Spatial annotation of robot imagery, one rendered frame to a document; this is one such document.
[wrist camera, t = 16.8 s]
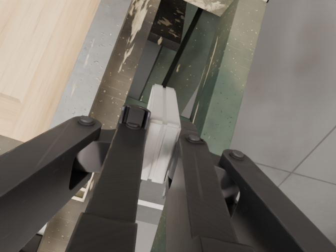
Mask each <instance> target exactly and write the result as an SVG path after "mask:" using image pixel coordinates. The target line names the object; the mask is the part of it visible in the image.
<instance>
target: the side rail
mask: <svg viewBox="0 0 336 252"><path fill-rule="evenodd" d="M266 5H267V3H266V2H265V1H263V0H234V1H233V2H232V3H231V4H230V5H229V7H228V8H227V9H226V10H225V11H224V13H223V14H222V15H221V16H220V18H219V20H218V23H217V27H216V30H215V33H214V37H213V40H212V43H211V47H210V50H209V54H208V57H207V60H206V64H205V67H204V71H203V74H202V77H201V81H200V84H199V88H198V91H197V94H196V98H195V101H194V105H193V108H192V111H191V115H190V118H189V119H190V120H191V122H192V123H193V124H194V125H195V126H196V129H197V132H198V136H199V138H201V139H203V140H204V141H205V142H206V143H207V146H208V149H209V151H210V152H211V153H213V154H216V155H219V156H222V153H223V151H224V150H226V149H230V146H231V142H232V138H233V134H234V130H235V126H236V122H237V118H238V115H239V111H240V107H241V103H242V99H243V95H244V91H245V87H246V83H247V79H248V76H249V72H250V68H251V64H252V60H253V56H254V52H255V48H256V44H257V40H258V37H259V33H260V29H261V25H262V21H263V17H264V13H265V9H266ZM150 252H166V201H165V203H164V206H163V210H162V213H161V216H160V220H159V223H158V227H157V230H156V233H155V237H154V240H153V243H152V247H151V250H150Z"/></svg>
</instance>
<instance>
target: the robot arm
mask: <svg viewBox="0 0 336 252"><path fill-rule="evenodd" d="M101 128H102V124H101V122H100V121H99V120H97V119H95V118H92V117H90V116H85V115H82V116H75V117H72V118H70V119H68V120H66V121H64V122H62V123H61V124H59V125H57V126H55V127H53V128H51V129H49V130H47V131H45V132H43V133H41V134H40V135H38V136H36V137H34V138H32V139H30V140H28V141H26V142H24V143H22V144H20V145H19V146H17V147H15V148H13V149H11V150H9V151H7V152H5V153H3V154H1V155H0V252H19V251H20V250H21V249H22V248H23V247H24V246H25V245H26V244H27V243H28V242H29V241H30V240H31V239H32V238H33V237H34V236H35V235H36V234H37V233H38V232H39V231H40V230H41V229H42V228H43V227H44V226H45V225H46V224H47V223H48V222H49V221H50V220H51V218H52V217H53V216H54V215H55V214H56V213H57V212H58V211H59V210H60V209H61V208H62V207H63V206H64V205H65V204H66V203H67V202H68V201H69V200H70V199H71V198H72V197H73V196H74V195H75V194H76V193H77V192H78V191H79V190H80V189H81V188H82V187H83V186H84V185H85V184H86V183H87V182H88V181H89V180H90V179H91V177H92V174H93V173H99V175H98V178H97V181H96V183H95V186H94V188H93V191H92V194H91V196H90V199H89V201H88V204H87V207H86V209H85V212H81V213H80V215H79V217H78V220H77V222H76V225H75V227H74V230H73V232H72V235H71V237H70V240H69V242H68V245H67V247H66V250H65V252H135V248H136V239H137V230H138V223H136V215H137V208H138V200H139V192H140V184H141V179H142V180H146V181H147V179H151V181H152V182H155V183H160V184H163V182H166V185H165V188H164V191H163V195H162V199H164V198H165V201H166V252H336V246H335V245H334V244H333V243H332V242H331V241H330V240H329V239H328V238H327V237H326V236H325V235H324V234H323V233H322V232H321V231H320V230H319V229H318V228H317V227H316V226H315V225H314V224H313V223H312V222H311V221H310V220H309V218H308V217H307V216H306V215H305V214H304V213H303V212H302V211H301V210H300V209H299V208H298V207H297V206H296V205H295V204H294V203H293V202H292V201H291V200H290V199H289V198H288V197H287V196H286V195H285V194H284V193H283V192H282V191H281V190H280V189H279V188H278V187H277V186H276V185H275V184H274V183H273V181H272V180H271V179H270V178H269V177H268V176H267V175H266V174H265V173H264V172H263V171H262V170H261V169H260V168H259V167H258V166H257V165H256V164H255V163H254V162H253V161H252V160H251V159H250V158H249V157H248V156H247V155H245V154H243V153H242V152H241V151H238V150H236V149H234V150H233V149H225V150H223V152H222V155H221V156H219V155H217V154H214V153H212V152H210V151H209V148H208V145H207V143H206V141H205V140H204V139H202V138H200V137H199V135H198V131H197V128H196V126H195V125H194V124H193V123H192V122H190V121H186V120H182V119H180V116H179V110H178V103H177V97H176V91H175V89H174V88H171V87H167V86H166V88H164V87H163V85H159V84H154V85H152V89H151V93H150V97H149V101H148V105H147V108H145V107H142V106H139V105H134V104H125V105H123V106H122V109H121V114H120V119H119V123H118V126H117V128H115V129H101ZM167 176H168V178H167ZM166 179H167V181H166ZM238 194H239V199H238V201H237V200H236V199H237V196H238Z"/></svg>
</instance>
